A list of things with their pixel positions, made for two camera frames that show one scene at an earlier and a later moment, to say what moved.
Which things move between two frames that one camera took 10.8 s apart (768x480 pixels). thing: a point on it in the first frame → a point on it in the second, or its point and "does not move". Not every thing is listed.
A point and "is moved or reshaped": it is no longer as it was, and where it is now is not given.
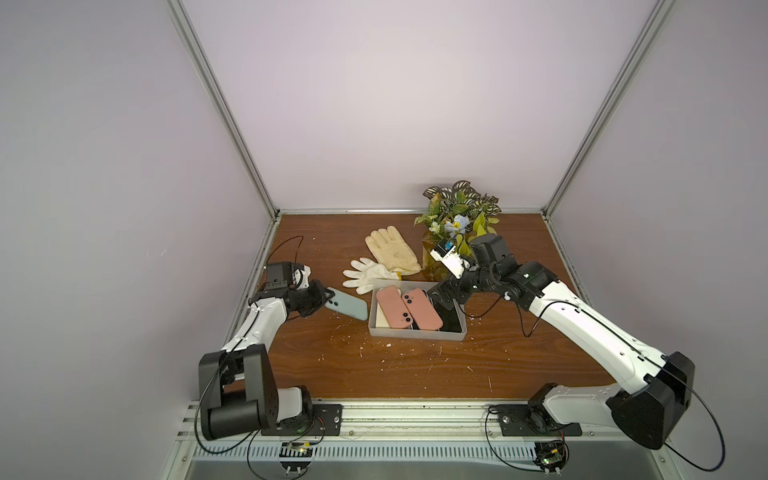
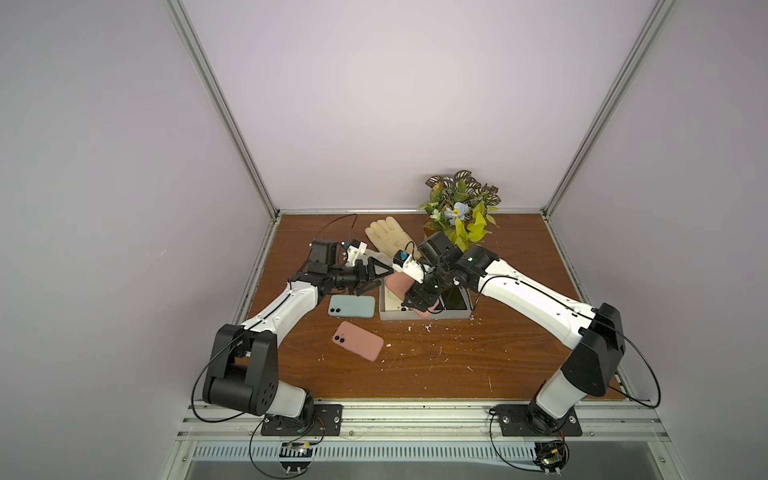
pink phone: (422, 311) is moved or reshaped
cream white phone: (381, 319) → (392, 301)
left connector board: (296, 457) does not move
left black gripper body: (311, 294) → (348, 279)
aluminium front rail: (402, 420) does not move
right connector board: (551, 455) does not move
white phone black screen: (449, 318) is moved or reshaped
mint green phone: (348, 304) is moved or reshaped
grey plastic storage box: (412, 333) is moved or reshaped
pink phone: (394, 307) → (358, 340)
